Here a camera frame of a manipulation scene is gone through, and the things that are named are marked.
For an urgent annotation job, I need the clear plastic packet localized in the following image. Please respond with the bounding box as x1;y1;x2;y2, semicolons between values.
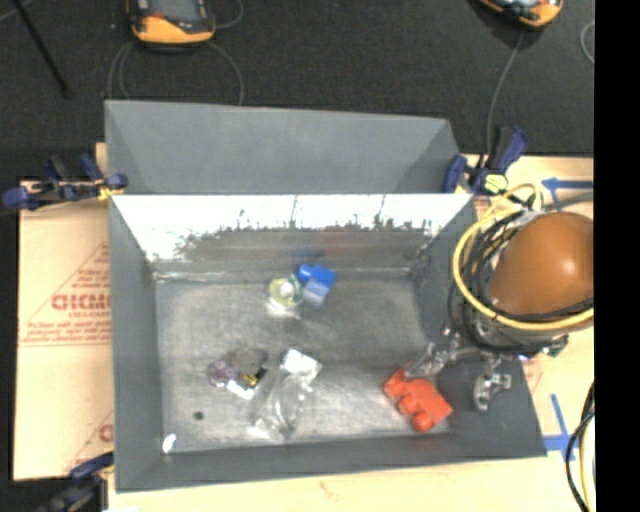
248;348;324;442

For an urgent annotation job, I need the grey metal bin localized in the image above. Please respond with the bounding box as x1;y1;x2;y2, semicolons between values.
103;99;548;492

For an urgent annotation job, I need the blue toy block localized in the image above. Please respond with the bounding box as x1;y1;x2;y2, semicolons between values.
296;263;337;308

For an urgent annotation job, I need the yellow-green round cup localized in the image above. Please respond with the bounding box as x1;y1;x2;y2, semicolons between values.
267;273;304;314

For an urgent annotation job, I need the small white and yellow packet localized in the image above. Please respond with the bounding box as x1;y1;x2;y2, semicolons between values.
226;368;269;401

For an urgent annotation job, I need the orange-red toy block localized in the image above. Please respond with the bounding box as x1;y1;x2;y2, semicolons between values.
382;367;455;434

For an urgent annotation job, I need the purple and grey toy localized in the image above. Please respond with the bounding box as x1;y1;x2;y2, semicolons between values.
207;348;269;388

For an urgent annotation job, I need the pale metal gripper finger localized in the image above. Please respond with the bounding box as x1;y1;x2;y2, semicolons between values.
407;341;454;379
471;367;514;413

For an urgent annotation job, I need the brown cardboard board, red print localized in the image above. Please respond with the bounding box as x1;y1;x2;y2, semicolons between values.
12;142;595;482

